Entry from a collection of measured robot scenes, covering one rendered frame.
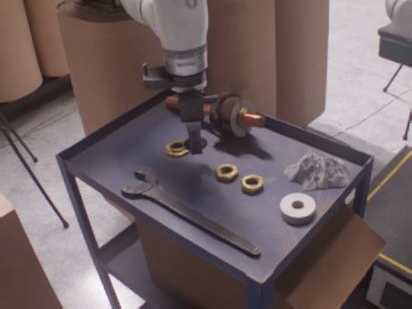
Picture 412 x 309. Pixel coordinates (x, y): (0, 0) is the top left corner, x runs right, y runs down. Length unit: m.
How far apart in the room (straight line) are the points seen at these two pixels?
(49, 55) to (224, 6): 1.78
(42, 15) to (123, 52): 1.74
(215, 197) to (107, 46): 0.68
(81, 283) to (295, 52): 1.41
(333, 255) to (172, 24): 0.57
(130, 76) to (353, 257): 0.90
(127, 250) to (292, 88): 1.21
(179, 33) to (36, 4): 2.34
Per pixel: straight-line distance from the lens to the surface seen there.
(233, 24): 1.78
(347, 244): 1.04
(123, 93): 1.56
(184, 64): 0.92
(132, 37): 1.47
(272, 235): 0.93
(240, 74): 1.87
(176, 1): 0.86
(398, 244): 1.71
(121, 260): 1.42
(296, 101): 2.32
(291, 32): 2.15
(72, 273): 2.13
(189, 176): 1.07
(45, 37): 3.23
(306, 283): 0.95
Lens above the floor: 1.55
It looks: 35 degrees down
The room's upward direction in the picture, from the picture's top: 5 degrees counter-clockwise
